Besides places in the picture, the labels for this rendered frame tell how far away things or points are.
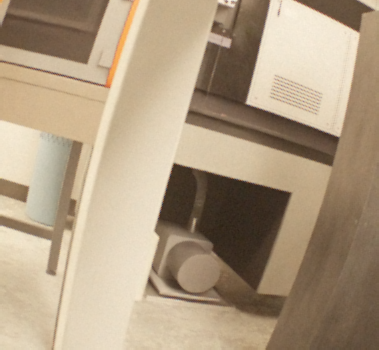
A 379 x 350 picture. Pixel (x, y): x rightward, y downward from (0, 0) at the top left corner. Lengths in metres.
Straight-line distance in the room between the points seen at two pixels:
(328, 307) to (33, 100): 0.84
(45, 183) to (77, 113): 1.51
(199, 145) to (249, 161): 0.19
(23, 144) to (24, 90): 1.85
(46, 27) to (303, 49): 1.13
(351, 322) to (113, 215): 1.01
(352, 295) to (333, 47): 1.14
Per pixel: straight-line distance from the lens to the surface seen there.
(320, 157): 1.98
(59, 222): 1.85
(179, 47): 0.36
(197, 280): 2.02
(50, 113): 1.06
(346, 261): 1.20
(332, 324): 1.27
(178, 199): 2.47
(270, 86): 1.91
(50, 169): 2.54
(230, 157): 1.79
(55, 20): 1.16
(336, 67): 2.06
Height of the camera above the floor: 0.69
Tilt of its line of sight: 3 degrees down
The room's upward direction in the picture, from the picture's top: 16 degrees clockwise
